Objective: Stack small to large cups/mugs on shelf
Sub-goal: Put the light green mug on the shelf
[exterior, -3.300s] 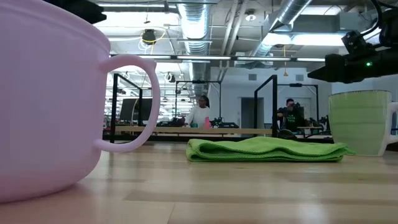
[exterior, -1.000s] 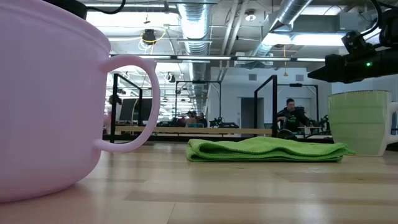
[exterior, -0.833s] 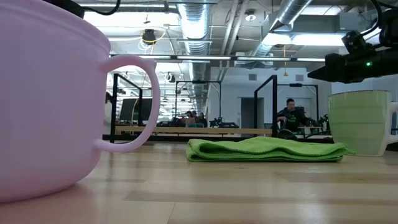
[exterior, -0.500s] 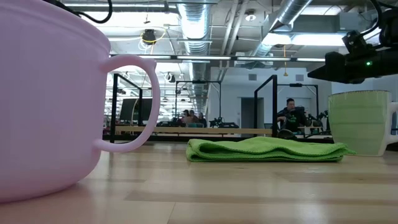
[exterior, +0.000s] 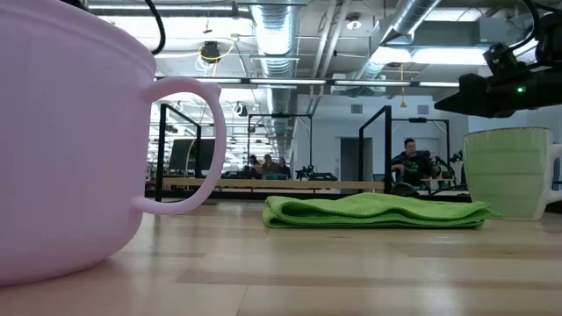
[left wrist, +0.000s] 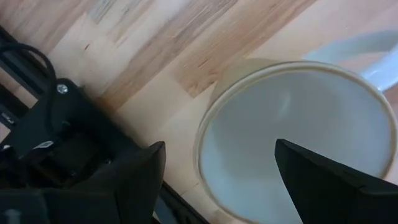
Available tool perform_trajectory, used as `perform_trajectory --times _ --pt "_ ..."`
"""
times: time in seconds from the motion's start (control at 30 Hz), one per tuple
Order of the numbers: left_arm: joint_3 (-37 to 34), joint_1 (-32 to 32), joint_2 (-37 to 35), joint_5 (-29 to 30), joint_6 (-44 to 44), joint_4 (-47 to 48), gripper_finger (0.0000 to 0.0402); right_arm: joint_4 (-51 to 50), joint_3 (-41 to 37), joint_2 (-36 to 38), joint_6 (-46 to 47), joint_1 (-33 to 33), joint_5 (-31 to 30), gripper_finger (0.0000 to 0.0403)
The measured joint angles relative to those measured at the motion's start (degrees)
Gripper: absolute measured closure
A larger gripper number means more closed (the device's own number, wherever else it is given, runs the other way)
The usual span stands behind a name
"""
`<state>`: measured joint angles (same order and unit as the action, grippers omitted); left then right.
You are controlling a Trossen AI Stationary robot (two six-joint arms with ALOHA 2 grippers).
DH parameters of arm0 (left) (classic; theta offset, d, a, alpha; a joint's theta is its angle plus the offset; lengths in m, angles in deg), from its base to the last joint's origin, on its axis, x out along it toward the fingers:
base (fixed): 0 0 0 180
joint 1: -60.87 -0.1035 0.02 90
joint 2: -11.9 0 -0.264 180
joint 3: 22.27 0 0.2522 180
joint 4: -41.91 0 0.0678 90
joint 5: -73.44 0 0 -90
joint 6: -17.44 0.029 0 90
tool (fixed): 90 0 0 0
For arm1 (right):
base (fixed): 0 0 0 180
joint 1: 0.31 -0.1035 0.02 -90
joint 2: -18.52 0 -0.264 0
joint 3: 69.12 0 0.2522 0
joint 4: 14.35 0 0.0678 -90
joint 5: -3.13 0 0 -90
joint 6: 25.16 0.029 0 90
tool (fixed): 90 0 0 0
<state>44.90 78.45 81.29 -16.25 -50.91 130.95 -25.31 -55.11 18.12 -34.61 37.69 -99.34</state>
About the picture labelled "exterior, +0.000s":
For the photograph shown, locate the dark computer monitor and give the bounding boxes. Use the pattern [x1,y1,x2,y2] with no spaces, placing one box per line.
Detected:
[169,138,217,173]

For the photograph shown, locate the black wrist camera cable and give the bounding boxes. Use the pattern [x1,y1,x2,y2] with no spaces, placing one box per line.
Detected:
[508,0,542,52]

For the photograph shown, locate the folded green microfibre cloth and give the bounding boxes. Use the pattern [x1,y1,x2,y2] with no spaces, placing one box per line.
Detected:
[262,191,505,230]

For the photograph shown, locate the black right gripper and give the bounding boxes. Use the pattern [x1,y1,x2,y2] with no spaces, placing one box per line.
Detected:
[434,65,562,119]

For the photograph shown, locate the black round chair back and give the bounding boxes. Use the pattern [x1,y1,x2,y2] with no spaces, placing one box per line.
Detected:
[392,182,422,198]

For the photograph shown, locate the smooth silver ceiling duct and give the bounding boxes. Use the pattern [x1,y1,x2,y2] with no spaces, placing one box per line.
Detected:
[353,0,443,83]

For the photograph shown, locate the long wooden shelf board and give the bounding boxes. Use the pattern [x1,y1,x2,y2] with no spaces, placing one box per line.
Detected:
[162,176,387,192]

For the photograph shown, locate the grey door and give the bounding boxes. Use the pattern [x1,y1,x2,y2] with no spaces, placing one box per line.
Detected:
[340,137,374,182]

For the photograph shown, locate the black ceiling-mounted device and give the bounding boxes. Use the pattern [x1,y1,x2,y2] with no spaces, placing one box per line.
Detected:
[200,40,222,64]

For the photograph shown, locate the ribbed silver ceiling duct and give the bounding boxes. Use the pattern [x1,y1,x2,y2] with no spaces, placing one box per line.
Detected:
[249,3,302,159]

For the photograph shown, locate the yellow hanging cord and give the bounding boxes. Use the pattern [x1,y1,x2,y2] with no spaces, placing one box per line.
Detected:
[398,63,407,109]

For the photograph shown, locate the long ceiling light rail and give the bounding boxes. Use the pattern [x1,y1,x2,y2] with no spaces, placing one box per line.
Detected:
[154,76,460,88]

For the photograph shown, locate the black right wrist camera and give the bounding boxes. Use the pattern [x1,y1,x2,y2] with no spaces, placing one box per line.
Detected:
[482,42,532,83]

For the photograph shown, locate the large pink plastic mug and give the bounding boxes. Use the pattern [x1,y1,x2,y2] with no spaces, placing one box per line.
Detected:
[0,0,227,289]

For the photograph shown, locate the green mug with white handle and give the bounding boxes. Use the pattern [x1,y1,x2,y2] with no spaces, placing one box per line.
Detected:
[463,126,562,222]

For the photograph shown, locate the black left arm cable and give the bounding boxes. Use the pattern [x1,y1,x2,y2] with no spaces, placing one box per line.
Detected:
[143,0,167,56]

